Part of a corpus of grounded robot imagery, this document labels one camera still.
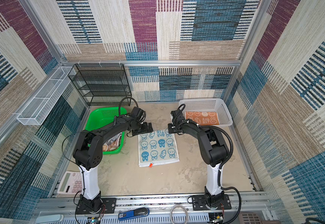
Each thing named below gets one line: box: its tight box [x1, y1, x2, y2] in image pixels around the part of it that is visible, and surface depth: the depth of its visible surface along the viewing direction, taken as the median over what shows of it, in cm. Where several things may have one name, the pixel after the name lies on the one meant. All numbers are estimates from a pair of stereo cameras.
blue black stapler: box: [117, 207, 150, 221], surface depth 70 cm
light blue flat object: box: [35, 214, 64, 224], surface depth 71 cm
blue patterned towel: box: [138, 128, 180, 168], surface depth 96 cm
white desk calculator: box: [56, 170, 83, 195], surface depth 80 cm
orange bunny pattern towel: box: [184, 111, 220, 126], surface depth 110 cm
